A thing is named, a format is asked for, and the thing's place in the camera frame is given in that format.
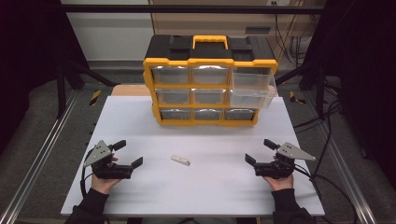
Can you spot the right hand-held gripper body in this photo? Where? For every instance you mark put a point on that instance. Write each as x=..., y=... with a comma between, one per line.
x=277, y=169

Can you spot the light wooden board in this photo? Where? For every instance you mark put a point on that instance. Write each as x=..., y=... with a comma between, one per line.
x=130, y=90

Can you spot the black curtain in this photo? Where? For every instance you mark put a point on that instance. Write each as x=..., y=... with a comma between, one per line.
x=367, y=77
x=25, y=62

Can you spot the group of closed clear drawers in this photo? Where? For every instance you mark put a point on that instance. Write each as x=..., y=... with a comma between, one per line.
x=170, y=74

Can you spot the black metal stand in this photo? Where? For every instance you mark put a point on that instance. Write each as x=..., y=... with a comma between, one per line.
x=320, y=90
x=61, y=90

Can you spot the small white piece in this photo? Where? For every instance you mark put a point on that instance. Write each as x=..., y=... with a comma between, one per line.
x=180, y=160

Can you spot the person's right hand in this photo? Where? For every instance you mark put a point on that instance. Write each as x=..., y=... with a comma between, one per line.
x=281, y=183

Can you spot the light wooden cabinet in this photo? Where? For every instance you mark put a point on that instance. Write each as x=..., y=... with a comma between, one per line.
x=218, y=23

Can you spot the pulled-out clear plastic drawer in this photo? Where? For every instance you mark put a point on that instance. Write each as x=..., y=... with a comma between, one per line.
x=252, y=93

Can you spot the aluminium frame rail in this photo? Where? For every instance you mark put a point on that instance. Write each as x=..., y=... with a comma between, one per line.
x=348, y=186
x=37, y=161

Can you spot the black horizontal bar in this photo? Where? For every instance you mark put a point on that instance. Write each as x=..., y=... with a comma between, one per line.
x=186, y=8

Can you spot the yellow black drawer organizer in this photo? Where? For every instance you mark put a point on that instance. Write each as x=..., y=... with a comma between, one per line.
x=186, y=52

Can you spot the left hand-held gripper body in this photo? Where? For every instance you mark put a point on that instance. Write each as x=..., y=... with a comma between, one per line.
x=107, y=171

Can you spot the yellow black tape marker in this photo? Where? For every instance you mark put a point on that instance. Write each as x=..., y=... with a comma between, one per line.
x=95, y=97
x=295, y=98

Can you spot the person's left hand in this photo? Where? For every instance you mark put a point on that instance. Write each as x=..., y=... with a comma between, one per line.
x=103, y=184

